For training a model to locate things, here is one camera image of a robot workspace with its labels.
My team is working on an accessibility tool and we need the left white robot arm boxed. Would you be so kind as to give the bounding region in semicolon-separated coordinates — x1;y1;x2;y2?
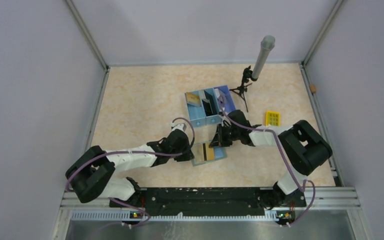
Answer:
65;117;195;207

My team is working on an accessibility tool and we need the coloured toy brick block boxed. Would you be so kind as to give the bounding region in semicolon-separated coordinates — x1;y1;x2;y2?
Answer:
265;111;281;127

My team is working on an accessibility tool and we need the grey cylinder on tripod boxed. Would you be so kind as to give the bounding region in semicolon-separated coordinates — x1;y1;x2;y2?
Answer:
251;35;276;82

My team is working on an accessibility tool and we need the purple card tray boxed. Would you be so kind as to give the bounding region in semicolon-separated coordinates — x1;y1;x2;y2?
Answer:
213;85;237;114

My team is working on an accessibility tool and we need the gold credit card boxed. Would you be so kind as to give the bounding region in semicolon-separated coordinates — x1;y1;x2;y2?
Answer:
191;144;204;164
202;142;216;162

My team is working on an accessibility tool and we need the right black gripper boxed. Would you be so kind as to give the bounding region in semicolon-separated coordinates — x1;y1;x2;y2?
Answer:
210;123;241;149

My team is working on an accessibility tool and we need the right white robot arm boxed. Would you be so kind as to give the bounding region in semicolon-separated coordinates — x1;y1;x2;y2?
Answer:
209;110;333;208

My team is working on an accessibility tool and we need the green leather card holder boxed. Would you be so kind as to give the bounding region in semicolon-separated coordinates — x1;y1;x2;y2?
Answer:
191;141;227;167

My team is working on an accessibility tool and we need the middle blue card tray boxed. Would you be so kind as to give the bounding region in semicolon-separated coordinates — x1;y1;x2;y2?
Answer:
198;88;222;125

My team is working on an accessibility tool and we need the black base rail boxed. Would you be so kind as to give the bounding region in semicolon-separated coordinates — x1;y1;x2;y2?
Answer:
126;187;307;217

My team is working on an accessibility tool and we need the black credit card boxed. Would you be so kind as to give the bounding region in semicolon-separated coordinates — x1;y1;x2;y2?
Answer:
201;98;217;117

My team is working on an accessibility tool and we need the small brown wall piece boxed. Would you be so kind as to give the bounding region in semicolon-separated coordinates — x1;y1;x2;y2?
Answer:
309;84;317;94

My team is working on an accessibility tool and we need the light blue card tray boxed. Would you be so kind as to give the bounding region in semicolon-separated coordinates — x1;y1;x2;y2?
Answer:
184;89;207;128

